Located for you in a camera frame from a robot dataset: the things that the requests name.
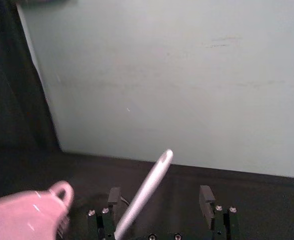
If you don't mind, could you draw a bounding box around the grey metal rod handle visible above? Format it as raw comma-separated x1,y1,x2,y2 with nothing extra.
113,148,174,240

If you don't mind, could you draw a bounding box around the black hanging curtain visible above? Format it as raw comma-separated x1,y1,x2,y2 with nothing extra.
0,0,63,161

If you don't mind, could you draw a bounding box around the plain pale wall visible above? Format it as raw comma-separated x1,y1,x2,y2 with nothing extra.
16,0,294,180

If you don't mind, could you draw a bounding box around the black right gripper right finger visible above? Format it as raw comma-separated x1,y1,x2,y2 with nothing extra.
199,185,241,240

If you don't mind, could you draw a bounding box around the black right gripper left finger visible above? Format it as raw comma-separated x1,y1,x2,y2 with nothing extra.
86,187,131,240

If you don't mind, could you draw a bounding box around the pink cup with handle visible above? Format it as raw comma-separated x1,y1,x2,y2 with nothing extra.
0,180,75,240

